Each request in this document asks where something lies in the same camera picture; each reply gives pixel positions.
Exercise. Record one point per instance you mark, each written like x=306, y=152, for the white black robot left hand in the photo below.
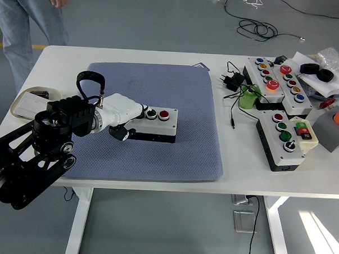
x=117, y=108

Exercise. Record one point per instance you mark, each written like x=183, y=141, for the four-button control box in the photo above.
x=293, y=159
x=166, y=129

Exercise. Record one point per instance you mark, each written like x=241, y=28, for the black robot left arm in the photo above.
x=63, y=114

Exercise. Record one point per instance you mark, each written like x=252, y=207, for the five-button box, black base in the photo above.
x=275, y=95

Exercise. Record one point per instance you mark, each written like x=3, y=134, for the five-button box, grey base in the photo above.
x=299, y=107

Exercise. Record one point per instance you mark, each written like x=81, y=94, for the four-button control box, scuffed base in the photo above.
x=293, y=159

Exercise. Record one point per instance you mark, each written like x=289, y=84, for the person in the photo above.
x=19, y=27

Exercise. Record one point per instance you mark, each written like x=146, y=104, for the cream shallow tray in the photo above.
x=54, y=93

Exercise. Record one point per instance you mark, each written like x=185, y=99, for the grey-blue textured mat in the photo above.
x=171, y=155

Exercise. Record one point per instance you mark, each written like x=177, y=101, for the purple card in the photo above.
x=203, y=66

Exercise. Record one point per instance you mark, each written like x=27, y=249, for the black power adapter plug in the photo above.
x=234, y=80

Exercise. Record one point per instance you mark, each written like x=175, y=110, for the white table leg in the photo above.
x=78, y=227
x=277, y=235

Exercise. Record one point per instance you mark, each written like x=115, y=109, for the green plastic cylinder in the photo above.
x=246, y=100

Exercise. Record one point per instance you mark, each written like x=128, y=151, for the grey floor socket box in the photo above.
x=239, y=199

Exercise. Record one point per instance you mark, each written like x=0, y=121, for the grey floor socket plate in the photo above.
x=242, y=221

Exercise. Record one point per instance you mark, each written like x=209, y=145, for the small black device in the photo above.
x=280, y=59

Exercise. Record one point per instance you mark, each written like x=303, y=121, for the red valve knob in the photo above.
x=326, y=104

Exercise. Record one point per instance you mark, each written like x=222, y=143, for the grey wedge block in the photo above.
x=326, y=134

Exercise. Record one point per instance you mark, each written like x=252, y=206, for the white foam sheet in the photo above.
x=334, y=86

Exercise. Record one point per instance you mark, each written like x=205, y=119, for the clear bubble wrap bag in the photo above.
x=330, y=58

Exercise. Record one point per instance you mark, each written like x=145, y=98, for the white wall switch plate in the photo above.
x=27, y=105

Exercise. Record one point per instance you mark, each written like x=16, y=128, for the cream small switch box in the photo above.
x=309, y=143

